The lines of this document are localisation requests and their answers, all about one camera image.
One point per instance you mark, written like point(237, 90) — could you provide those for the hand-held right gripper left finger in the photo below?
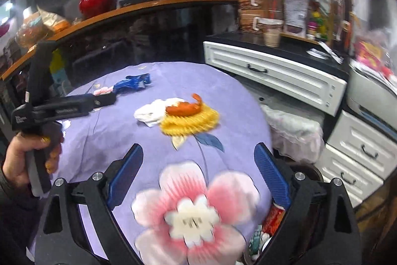
point(127, 175)

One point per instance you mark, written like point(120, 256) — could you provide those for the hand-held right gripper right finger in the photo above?
point(271, 175)

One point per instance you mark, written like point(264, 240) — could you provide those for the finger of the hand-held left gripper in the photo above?
point(93, 97)
point(77, 109)

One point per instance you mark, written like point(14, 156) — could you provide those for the blue plastic wrapper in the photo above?
point(130, 83)

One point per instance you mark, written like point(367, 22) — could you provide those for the white tissue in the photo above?
point(149, 113)

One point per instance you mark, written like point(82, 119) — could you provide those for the orange ridged toy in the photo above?
point(183, 109)

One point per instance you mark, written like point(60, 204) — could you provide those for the person's left forearm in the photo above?
point(12, 206)

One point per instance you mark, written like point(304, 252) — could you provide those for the person's left hand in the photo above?
point(15, 159)

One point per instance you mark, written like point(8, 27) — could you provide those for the purple floral tablecloth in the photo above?
point(93, 144)

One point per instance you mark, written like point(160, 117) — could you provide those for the red printed packet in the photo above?
point(273, 218)

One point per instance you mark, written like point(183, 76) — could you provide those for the clear plastic bag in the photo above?
point(294, 131)

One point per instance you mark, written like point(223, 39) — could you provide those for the teal white packet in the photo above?
point(259, 240)

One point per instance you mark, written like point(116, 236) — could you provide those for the bagged bread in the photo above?
point(40, 26)

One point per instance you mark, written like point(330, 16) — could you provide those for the wooden counter ledge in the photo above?
point(124, 13)

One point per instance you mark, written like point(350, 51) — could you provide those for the wide white drawer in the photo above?
point(279, 75)

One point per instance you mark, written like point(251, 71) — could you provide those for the brown paper bag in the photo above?
point(378, 212)

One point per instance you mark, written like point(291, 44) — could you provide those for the white grey printer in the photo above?
point(372, 103)

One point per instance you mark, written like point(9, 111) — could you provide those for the pile of printed papers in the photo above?
point(372, 57)

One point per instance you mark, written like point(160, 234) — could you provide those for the colourful toy ornament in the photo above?
point(318, 24)

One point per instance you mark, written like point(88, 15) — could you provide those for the framed menu card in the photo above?
point(296, 13)

